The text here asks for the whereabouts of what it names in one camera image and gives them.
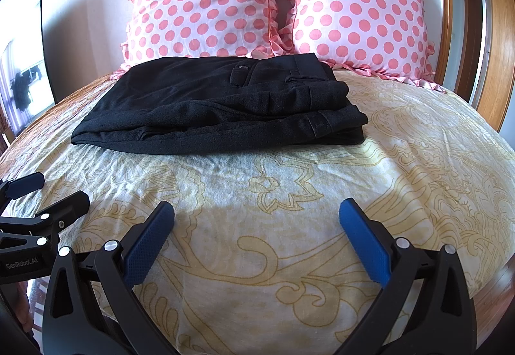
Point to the yellow patterned bedspread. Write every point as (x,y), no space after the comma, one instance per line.
(281,198)

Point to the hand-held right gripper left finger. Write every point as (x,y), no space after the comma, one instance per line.
(145,246)

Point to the wooden door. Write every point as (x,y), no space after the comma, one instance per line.
(472,45)

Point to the pink polka dot pillow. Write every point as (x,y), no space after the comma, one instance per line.
(201,0)
(354,8)

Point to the black pants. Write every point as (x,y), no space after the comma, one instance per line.
(201,117)

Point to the window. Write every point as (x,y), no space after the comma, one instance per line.
(24,113)

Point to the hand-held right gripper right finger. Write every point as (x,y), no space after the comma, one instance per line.
(364,244)

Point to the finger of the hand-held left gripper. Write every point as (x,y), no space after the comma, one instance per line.
(68,206)
(26,182)

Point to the wooden wardrobe panel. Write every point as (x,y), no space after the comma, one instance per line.
(501,49)

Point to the wooden door frame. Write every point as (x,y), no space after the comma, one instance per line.
(445,16)

